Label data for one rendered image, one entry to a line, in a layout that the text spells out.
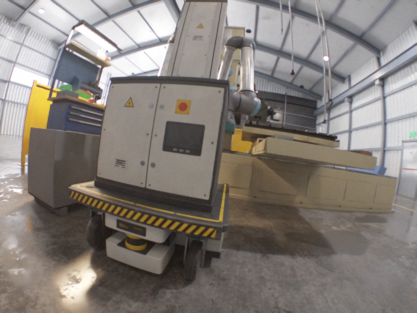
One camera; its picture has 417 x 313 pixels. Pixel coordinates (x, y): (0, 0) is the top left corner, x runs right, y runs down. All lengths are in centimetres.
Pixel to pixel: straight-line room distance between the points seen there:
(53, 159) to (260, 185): 221
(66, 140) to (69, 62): 178
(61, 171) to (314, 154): 166
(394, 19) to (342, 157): 909
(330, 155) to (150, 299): 132
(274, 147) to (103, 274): 119
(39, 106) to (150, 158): 276
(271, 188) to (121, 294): 213
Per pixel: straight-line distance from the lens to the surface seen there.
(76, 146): 135
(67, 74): 287
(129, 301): 74
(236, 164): 239
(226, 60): 164
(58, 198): 133
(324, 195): 273
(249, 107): 135
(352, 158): 150
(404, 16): 999
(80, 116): 238
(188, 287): 82
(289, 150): 127
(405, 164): 888
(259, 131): 223
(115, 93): 89
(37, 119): 330
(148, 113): 78
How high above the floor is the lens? 55
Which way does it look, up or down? 1 degrees down
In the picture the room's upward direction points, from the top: 8 degrees clockwise
